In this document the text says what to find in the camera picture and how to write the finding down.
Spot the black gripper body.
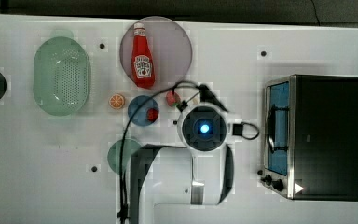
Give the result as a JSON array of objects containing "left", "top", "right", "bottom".
[{"left": 175, "top": 83, "right": 228, "bottom": 113}]

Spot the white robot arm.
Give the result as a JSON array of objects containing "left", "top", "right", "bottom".
[{"left": 121, "top": 84, "right": 243, "bottom": 224}]

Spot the toaster oven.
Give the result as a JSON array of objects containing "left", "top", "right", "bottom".
[{"left": 259, "top": 75, "right": 358, "bottom": 202}]

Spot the pink plush strawberry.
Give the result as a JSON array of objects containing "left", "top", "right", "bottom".
[{"left": 165, "top": 91, "right": 181, "bottom": 107}]

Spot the grey round plate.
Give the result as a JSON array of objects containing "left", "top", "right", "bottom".
[{"left": 119, "top": 16, "right": 193, "bottom": 90}]

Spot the small red strawberry toy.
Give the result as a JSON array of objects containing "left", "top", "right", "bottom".
[{"left": 147, "top": 108, "right": 158, "bottom": 122}]

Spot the red ketchup bottle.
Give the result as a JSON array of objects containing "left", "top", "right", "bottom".
[{"left": 131, "top": 22, "right": 156, "bottom": 89}]

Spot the blue bowl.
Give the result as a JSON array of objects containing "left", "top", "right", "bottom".
[{"left": 128, "top": 95, "right": 159, "bottom": 127}]

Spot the orange slice toy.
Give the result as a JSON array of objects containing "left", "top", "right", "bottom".
[{"left": 109, "top": 93, "right": 125, "bottom": 110}]

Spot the green oval colander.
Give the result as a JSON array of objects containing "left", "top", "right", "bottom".
[{"left": 33, "top": 30, "right": 91, "bottom": 116}]

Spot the green cup with handle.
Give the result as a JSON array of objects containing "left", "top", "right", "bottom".
[{"left": 107, "top": 138, "right": 142, "bottom": 175}]

